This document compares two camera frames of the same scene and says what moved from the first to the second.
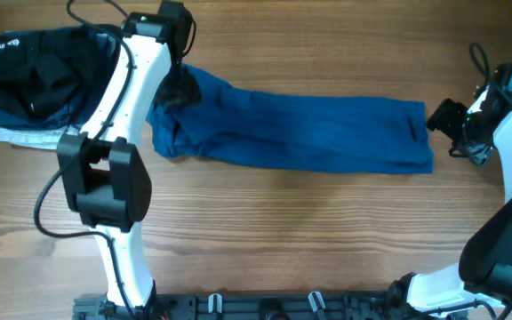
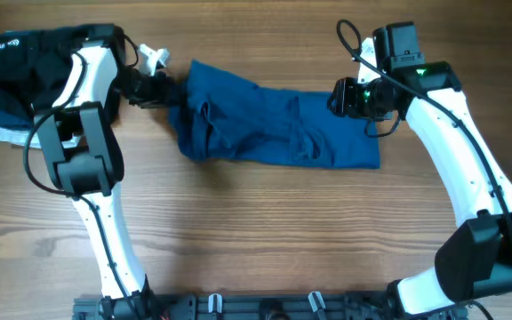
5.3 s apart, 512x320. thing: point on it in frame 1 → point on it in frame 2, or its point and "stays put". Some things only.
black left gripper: [178, 90] → [159, 92]
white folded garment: [36, 138] stays put
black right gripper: [453, 123] → [340, 99]
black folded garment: [38, 72] stays put
